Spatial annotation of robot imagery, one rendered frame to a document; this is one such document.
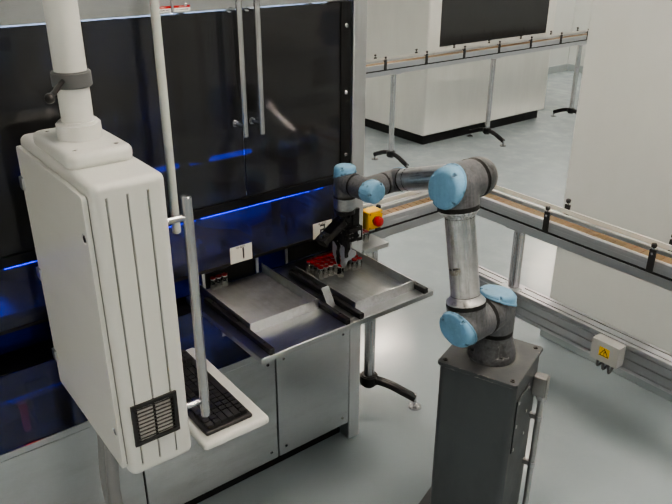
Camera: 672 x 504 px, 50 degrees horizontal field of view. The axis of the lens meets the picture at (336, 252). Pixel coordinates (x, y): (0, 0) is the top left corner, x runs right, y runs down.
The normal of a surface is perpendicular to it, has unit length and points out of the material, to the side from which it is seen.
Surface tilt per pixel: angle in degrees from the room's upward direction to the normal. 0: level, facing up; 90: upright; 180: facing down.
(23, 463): 90
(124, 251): 90
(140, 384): 90
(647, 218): 90
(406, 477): 0
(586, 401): 0
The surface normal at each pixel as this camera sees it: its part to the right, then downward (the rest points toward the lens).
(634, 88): -0.79, 0.25
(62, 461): 0.61, 0.33
